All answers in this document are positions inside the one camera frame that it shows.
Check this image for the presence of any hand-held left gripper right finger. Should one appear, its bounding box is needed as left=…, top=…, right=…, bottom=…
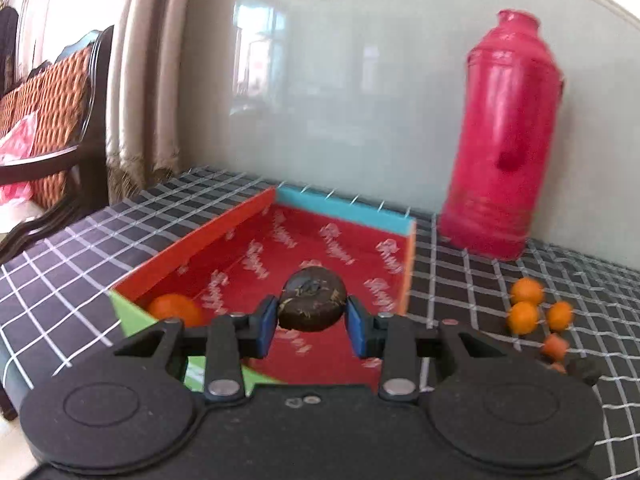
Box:
left=346, top=295, right=506, bottom=404

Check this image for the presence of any small orange kumquat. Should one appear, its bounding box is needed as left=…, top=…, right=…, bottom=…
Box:
left=542, top=334, right=569, bottom=362
left=511, top=278, right=547, bottom=306
left=506, top=302, right=541, bottom=336
left=546, top=302, right=574, bottom=332

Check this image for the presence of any red cardboard box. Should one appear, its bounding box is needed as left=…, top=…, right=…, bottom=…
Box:
left=108, top=186, right=418, bottom=395

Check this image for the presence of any beige curtain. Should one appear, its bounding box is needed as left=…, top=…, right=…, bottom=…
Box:
left=104, top=0, right=197, bottom=206

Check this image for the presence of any black white checkered tablecloth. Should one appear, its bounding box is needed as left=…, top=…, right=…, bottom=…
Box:
left=0, top=165, right=640, bottom=480

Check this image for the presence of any dark wooden patterned chair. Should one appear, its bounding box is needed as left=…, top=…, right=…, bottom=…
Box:
left=0, top=25, right=116, bottom=261

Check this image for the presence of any pink plastic bag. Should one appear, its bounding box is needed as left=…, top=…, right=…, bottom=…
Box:
left=0, top=112, right=39, bottom=207

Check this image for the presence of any red thermos bottle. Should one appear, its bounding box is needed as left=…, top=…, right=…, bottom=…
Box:
left=438, top=9, right=567, bottom=262

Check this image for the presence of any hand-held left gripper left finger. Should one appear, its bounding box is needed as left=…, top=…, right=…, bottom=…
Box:
left=113, top=296, right=279, bottom=404

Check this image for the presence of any orange tangerine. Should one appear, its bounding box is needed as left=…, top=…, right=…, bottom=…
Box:
left=147, top=294, right=205, bottom=328

